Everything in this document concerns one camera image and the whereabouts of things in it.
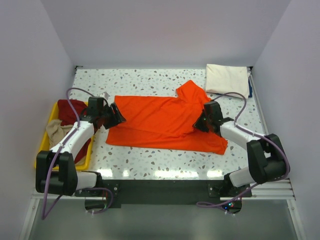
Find orange t-shirt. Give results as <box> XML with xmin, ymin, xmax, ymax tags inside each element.
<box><xmin>106</xmin><ymin>80</ymin><xmax>228</xmax><ymax>155</ymax></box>

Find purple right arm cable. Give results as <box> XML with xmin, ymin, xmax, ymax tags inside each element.
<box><xmin>196</xmin><ymin>92</ymin><xmax>291</xmax><ymax>210</ymax></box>

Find aluminium frame rail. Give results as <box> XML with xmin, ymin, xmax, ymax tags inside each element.
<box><xmin>247</xmin><ymin>66</ymin><xmax>297</xmax><ymax>201</ymax></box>

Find folded cream t-shirt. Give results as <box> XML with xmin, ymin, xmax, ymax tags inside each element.
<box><xmin>205</xmin><ymin>64</ymin><xmax>250</xmax><ymax>99</ymax></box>

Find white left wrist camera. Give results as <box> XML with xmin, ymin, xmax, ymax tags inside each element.
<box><xmin>100</xmin><ymin>92</ymin><xmax>110</xmax><ymax>99</ymax></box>

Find beige t-shirt in bin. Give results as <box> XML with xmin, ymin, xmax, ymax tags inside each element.
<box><xmin>46</xmin><ymin>119</ymin><xmax>73</xmax><ymax>149</ymax></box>

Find dark red t-shirt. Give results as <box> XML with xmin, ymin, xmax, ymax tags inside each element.
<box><xmin>57</xmin><ymin>99</ymin><xmax>91</xmax><ymax>165</ymax></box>

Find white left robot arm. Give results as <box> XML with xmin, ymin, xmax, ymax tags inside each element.
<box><xmin>35</xmin><ymin>96</ymin><xmax>126</xmax><ymax>196</ymax></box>

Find folded blue t-shirt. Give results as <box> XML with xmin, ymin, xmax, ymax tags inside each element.
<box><xmin>248</xmin><ymin>77</ymin><xmax>253</xmax><ymax>98</ymax></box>

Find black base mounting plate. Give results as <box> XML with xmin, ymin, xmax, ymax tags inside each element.
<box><xmin>74</xmin><ymin>178</ymin><xmax>252</xmax><ymax>210</ymax></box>

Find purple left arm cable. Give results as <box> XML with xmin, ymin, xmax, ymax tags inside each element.
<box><xmin>41</xmin><ymin>87</ymin><xmax>115</xmax><ymax>221</ymax></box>

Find yellow plastic bin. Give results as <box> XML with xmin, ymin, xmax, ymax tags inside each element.
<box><xmin>38</xmin><ymin>102</ymin><xmax>95</xmax><ymax>171</ymax></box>

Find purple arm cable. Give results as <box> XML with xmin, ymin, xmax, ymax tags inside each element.
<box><xmin>41</xmin><ymin>87</ymin><xmax>115</xmax><ymax>221</ymax></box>
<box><xmin>196</xmin><ymin>92</ymin><xmax>291</xmax><ymax>210</ymax></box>

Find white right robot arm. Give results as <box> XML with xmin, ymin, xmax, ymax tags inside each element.
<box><xmin>193</xmin><ymin>100</ymin><xmax>291</xmax><ymax>197</ymax></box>

